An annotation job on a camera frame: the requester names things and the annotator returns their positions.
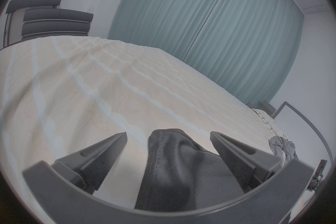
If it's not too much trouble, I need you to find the white printed pillow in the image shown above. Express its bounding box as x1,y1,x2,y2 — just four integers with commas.
251,108,279,137

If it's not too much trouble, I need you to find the black T-shirt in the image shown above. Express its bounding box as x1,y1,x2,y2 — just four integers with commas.
134,128,245,212

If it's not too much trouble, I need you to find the dark grey chest of drawers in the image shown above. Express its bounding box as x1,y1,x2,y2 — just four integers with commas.
3,0,94,48

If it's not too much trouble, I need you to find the grey garment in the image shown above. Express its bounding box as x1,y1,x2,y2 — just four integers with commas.
268,135,296,163

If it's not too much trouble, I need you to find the blue-green curtain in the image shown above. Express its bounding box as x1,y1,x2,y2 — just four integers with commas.
183,0,305,107
108,0,241,64

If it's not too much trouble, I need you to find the bed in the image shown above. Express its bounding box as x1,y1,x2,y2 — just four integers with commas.
0,35,336,215

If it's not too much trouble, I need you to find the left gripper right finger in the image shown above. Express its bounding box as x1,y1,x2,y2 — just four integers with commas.
210,131,283,193

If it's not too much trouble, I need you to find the grey bedside table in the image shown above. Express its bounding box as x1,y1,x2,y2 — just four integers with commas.
247,101,277,116

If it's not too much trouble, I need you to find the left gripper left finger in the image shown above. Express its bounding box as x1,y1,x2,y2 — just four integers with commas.
53,132,128,195

